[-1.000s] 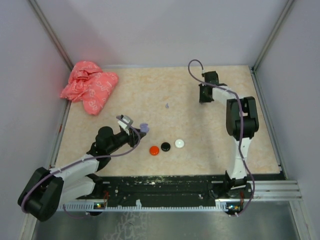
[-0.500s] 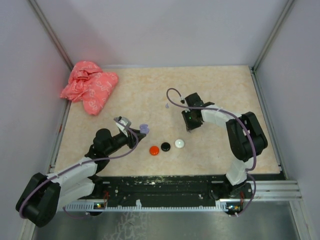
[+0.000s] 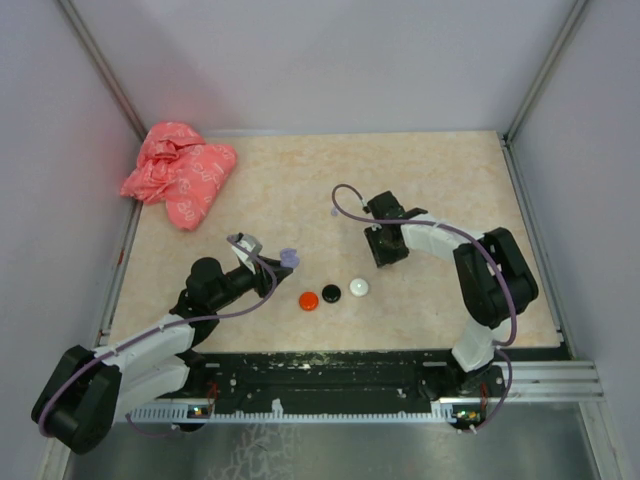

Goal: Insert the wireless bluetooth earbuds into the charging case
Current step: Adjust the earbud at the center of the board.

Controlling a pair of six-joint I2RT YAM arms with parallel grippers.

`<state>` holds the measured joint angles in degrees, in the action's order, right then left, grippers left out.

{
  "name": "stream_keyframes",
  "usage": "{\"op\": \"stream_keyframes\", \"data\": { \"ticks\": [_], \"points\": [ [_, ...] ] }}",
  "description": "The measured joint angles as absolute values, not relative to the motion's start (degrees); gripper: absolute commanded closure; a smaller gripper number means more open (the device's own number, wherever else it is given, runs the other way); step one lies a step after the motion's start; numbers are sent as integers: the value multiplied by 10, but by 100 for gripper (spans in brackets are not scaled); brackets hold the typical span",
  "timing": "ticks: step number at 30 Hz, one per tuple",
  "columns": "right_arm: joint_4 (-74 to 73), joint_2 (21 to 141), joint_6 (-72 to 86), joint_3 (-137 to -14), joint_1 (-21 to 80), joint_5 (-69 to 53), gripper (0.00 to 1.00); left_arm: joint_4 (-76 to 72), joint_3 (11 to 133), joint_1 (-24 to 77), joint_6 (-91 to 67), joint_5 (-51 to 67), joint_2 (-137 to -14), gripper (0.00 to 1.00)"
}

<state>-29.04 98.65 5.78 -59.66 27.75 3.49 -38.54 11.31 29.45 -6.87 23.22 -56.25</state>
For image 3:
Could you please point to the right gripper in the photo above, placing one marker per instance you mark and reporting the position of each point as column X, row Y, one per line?
column 383, row 258

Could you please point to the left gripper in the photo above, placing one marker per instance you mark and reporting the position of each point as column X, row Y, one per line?
column 263, row 278

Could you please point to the purple earbud charging case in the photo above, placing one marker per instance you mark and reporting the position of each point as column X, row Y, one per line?
column 289, row 258

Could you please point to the orange earbud charging case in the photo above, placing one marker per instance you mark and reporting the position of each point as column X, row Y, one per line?
column 308, row 301

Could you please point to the white earbud charging case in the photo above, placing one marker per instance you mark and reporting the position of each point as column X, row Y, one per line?
column 359, row 287

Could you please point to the black earbud charging case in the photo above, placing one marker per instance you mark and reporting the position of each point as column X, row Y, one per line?
column 331, row 293

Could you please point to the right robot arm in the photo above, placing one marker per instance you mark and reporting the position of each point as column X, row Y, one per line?
column 495, row 280

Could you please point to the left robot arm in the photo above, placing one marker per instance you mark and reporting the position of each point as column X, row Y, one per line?
column 91, row 388

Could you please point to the pink crumpled cloth bag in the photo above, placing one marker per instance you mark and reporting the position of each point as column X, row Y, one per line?
column 175, row 166

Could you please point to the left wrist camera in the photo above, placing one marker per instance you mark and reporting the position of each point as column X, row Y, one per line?
column 246, row 248

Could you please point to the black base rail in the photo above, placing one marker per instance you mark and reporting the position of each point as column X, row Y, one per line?
column 360, row 383

